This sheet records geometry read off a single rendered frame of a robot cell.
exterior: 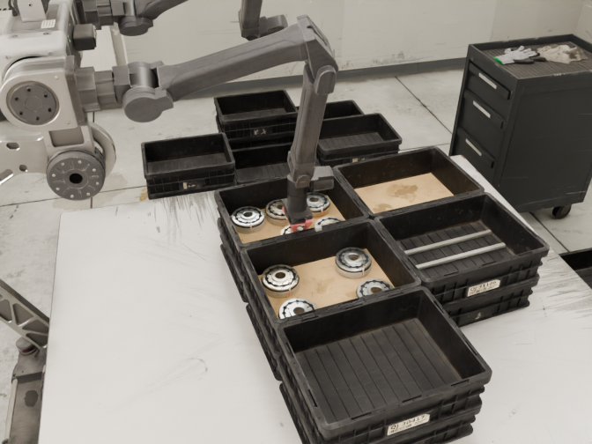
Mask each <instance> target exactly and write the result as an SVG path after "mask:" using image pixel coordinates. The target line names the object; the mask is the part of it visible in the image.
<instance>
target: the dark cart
mask: <svg viewBox="0 0 592 444"><path fill-rule="evenodd" d="M551 44H556V45H558V46H560V45H567V46H568V47H569V48H575V47H578V48H580V49H581V50H583V52H582V53H583V54H584V55H585V56H586V57H587V59H584V60H579V61H571V62H570V63H569V64H567V63H559V62H554V61H549V60H546V61H543V60H535V61H534V62H533V63H505V64H501V63H498V62H497V61H495V60H494V57H496V56H503V55H504V53H505V50H506V49H508V48H512V49H513V51H515V50H517V49H518V48H519V47H520V46H524V49H523V50H525V49H528V48H531V51H536V50H537V49H538V48H541V47H545V46H547V45H548V46H550V45H551ZM523 50H522V51H523ZM456 155H463V157H464V158H466V159H467V160H468V161H469V162H470V163H471V165H472V166H474V167H475V168H476V169H477V170H478V172H479V173H481V174H482V175H483V176H484V178H485V179H486V180H487V181H488V182H489V183H490V184H491V185H492V186H493V187H494V188H495V189H496V190H497V191H498V192H499V193H500V194H501V195H502V196H503V197H504V198H505V199H506V200H507V202H508V203H509V204H510V205H511V206H512V207H513V208H514V209H515V210H516V211H517V212H518V213H523V212H527V211H537V210H542V209H548V208H553V207H554V209H553V211H552V215H553V216H554V217H556V218H557V219H562V218H564V217H565V216H566V215H567V214H568V213H569V212H570V210H571V206H572V204H577V203H583V201H584V198H585V195H586V194H587V191H588V187H589V184H590V182H591V179H592V43H590V42H588V41H585V40H584V39H582V38H581V37H579V36H577V35H575V34H573V33H569V34H560V35H551V36H542V37H534V38H525V39H516V40H507V41H491V42H482V43H473V44H469V46H468V51H467V56H466V61H465V66H464V71H463V76H462V85H461V90H460V95H459V100H458V105H457V109H456V114H455V123H454V128H453V133H452V138H451V143H450V148H449V153H448V156H449V157H451V156H456Z"/></svg>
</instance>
